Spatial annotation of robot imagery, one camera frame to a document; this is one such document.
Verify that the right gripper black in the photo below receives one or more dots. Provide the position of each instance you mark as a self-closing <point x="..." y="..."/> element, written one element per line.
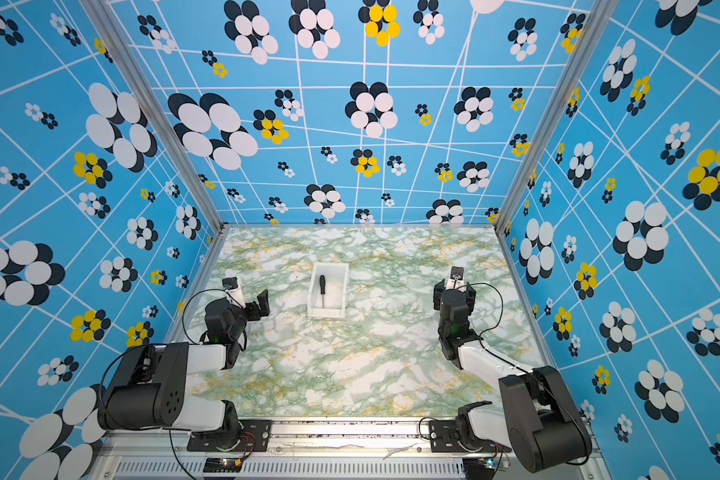
<point x="441" y="296"/>

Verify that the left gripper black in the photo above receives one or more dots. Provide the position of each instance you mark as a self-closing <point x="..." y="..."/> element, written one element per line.
<point x="261" y="309"/>

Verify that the black handle screwdriver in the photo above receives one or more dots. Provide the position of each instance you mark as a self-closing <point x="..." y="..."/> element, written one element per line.
<point x="322" y="289"/>

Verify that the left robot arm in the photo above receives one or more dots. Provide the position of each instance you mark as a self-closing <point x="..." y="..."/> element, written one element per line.
<point x="148" y="389"/>

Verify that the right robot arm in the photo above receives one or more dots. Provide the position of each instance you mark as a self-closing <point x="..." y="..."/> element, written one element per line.
<point x="537" y="418"/>

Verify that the white plastic bin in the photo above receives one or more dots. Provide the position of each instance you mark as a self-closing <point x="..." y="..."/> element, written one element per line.
<point x="337" y="277"/>

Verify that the right circuit board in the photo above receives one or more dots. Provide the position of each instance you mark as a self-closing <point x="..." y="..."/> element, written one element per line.
<point x="479" y="468"/>

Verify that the circuit board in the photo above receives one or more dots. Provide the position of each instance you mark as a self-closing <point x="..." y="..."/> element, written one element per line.
<point x="479" y="468"/>
<point x="222" y="466"/>

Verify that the left circuit board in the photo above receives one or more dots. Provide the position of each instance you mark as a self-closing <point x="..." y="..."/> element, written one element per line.
<point x="222" y="466"/>

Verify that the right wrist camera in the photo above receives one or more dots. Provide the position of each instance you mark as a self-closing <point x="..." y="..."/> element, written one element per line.
<point x="456" y="278"/>

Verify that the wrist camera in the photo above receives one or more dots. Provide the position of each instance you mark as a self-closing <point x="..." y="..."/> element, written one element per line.
<point x="456" y="278"/>
<point x="233" y="291"/>

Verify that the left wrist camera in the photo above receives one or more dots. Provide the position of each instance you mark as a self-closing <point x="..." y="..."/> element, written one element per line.
<point x="233" y="291"/>

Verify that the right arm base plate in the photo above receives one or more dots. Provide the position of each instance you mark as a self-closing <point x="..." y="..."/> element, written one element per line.
<point x="449" y="436"/>

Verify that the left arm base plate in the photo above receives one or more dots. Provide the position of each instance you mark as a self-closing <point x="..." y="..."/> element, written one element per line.
<point x="248" y="436"/>

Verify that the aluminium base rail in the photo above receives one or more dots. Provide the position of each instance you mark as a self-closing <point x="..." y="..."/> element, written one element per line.
<point x="318" y="448"/>

